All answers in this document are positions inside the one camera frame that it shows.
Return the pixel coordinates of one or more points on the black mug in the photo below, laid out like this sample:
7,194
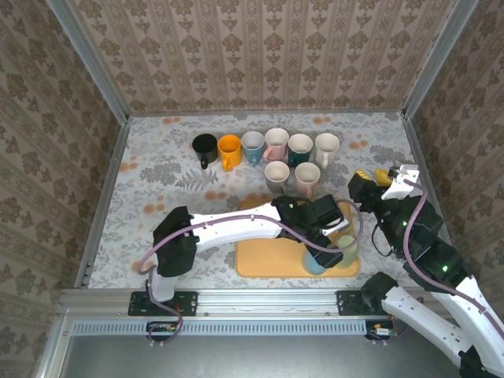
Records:
204,145

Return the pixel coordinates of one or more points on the orange plastic tray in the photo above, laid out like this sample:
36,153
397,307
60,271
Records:
275,260

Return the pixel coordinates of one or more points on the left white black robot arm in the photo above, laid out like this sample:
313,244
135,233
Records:
236,232

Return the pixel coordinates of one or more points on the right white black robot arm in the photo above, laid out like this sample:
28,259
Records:
417,315

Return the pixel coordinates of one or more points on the orange-yellow mug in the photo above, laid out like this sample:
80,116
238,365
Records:
229,151

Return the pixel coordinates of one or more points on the grey mug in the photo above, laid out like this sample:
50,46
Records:
277,177

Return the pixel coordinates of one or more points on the light green mug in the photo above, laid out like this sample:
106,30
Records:
350,254

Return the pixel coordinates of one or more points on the white faceted mug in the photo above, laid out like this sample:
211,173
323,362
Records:
327,147

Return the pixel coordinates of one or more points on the pink faceted mug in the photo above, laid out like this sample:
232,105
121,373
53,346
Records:
276,143

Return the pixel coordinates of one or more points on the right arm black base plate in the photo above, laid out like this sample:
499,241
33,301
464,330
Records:
346,303

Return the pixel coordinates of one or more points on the floral tablecloth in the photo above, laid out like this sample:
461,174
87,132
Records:
165,177

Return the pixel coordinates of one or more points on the dark green faceted mug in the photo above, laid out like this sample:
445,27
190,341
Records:
300,149

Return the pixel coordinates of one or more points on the aluminium table edge rail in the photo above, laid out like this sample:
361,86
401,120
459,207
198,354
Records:
267,301

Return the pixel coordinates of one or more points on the grey metal panel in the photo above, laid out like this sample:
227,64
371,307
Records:
256,358

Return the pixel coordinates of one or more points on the small circuit board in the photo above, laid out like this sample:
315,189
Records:
380,330
161,328

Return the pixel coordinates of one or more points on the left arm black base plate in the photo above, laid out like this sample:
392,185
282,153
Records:
189,303

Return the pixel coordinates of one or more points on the aluminium corner post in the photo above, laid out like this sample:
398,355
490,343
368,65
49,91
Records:
441,59
90,63

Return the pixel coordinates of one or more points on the blue mug white interior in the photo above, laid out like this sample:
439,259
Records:
253,147

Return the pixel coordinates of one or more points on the light blue mug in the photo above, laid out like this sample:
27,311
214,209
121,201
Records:
311,268

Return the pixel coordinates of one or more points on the aluminium side rail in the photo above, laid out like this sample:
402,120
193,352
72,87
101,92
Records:
103,204
417,149

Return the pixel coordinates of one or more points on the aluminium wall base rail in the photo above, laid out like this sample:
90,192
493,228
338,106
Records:
275,112

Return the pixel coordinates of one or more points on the light pink smooth mug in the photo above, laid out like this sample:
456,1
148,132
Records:
308,177

